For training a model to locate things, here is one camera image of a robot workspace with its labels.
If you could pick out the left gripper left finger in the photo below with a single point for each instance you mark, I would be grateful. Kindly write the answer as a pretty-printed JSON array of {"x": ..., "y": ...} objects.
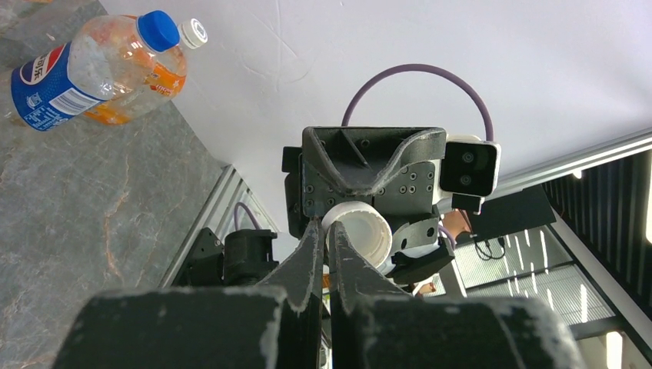
[{"x": 294, "y": 338}]

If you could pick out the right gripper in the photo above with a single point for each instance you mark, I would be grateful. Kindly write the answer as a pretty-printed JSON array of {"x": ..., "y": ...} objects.
[{"x": 379, "y": 182}]

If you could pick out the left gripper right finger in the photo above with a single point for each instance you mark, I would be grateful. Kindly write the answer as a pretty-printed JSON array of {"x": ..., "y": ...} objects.
[{"x": 358, "y": 295}]

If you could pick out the white bottle cap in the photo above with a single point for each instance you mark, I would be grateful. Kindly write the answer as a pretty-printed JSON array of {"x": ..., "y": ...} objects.
[{"x": 368, "y": 231}]

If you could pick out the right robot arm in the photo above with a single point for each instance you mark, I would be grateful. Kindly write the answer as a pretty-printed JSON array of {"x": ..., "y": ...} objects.
[{"x": 244, "y": 256}]

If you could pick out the orange bottle right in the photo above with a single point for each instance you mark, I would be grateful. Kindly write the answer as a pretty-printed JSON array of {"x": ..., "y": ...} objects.
[{"x": 164, "y": 83}]

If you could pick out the blue cap pepsi bottle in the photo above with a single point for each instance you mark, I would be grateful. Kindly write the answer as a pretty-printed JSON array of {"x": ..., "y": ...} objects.
[{"x": 109, "y": 57}]

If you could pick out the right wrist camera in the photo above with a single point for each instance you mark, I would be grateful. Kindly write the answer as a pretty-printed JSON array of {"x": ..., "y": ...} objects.
[{"x": 468, "y": 172}]

